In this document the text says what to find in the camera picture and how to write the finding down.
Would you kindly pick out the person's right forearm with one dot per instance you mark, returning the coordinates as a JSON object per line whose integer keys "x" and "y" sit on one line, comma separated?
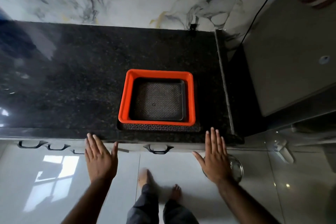
{"x": 242, "y": 202}

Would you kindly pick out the person's right hand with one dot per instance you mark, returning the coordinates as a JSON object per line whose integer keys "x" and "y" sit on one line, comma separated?
{"x": 215, "y": 162}

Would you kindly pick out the small black patterned tray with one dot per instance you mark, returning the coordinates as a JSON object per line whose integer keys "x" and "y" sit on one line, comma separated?
{"x": 158, "y": 100}

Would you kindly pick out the dark grey trousers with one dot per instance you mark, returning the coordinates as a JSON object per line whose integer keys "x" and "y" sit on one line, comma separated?
{"x": 147, "y": 210}

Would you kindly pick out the person's left foot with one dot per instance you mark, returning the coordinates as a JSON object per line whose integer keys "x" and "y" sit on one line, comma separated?
{"x": 143, "y": 178}

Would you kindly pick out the black wall plug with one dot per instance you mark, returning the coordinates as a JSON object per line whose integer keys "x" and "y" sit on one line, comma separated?
{"x": 193, "y": 26}

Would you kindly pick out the person's right thumb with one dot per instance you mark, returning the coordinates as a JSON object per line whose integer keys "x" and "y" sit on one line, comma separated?
{"x": 198, "y": 157}

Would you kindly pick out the orange plastic tub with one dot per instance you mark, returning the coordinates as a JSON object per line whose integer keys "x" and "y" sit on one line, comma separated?
{"x": 123, "y": 100}

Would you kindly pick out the person's left hand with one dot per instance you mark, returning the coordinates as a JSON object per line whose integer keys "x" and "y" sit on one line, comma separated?
{"x": 99, "y": 162}

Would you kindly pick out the grey refrigerator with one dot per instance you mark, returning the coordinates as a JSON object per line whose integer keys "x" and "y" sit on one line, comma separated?
{"x": 288, "y": 61}

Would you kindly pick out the white plastic object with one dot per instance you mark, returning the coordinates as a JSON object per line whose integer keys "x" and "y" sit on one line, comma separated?
{"x": 283, "y": 150}

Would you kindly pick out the person's right foot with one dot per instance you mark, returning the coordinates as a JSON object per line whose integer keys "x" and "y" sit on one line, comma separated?
{"x": 175, "y": 192}

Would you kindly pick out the person's left thumb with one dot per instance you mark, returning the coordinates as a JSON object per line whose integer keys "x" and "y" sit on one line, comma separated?
{"x": 114, "y": 150}

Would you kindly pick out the person's right middle finger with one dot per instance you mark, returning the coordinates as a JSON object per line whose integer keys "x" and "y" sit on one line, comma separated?
{"x": 213, "y": 141}

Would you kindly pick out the person's right little finger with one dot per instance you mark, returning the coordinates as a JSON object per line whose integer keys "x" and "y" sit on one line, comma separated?
{"x": 224, "y": 147}

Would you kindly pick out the grey drawer cabinet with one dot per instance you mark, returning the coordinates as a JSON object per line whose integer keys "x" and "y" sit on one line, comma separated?
{"x": 131, "y": 147}

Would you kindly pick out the person's left forearm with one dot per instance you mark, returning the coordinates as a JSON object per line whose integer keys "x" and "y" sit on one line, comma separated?
{"x": 88, "y": 202}

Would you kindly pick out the large black patterned tray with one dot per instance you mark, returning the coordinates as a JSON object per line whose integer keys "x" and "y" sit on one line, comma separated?
{"x": 160, "y": 127}

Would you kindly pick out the person's foot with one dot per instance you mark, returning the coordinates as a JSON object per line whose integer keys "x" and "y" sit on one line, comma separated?
{"x": 175, "y": 192}
{"x": 143, "y": 178}

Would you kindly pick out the person's left middle finger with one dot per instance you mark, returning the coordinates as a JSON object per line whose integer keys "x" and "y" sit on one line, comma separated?
{"x": 93, "y": 144}

